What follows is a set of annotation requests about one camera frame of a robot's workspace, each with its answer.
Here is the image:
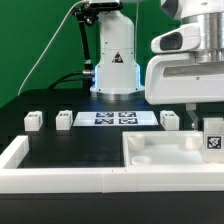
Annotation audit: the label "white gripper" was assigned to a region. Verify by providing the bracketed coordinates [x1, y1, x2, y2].
[145, 23, 224, 130]

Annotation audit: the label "white square tabletop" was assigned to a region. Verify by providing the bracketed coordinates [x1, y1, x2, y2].
[123, 131, 208, 167]

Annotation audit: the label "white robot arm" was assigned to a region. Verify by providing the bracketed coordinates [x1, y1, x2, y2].
[90, 0, 224, 132]

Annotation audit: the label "white marker sheet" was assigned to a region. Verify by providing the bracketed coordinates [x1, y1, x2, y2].
[74, 111, 158, 126]

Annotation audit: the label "white U-shaped fence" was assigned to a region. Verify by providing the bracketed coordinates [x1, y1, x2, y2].
[0, 136, 224, 194]

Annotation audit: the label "black cables at base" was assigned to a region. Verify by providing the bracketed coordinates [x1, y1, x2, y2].
[48, 69, 96, 90]

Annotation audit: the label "white cable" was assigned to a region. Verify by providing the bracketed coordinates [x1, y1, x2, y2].
[17, 0, 88, 97]

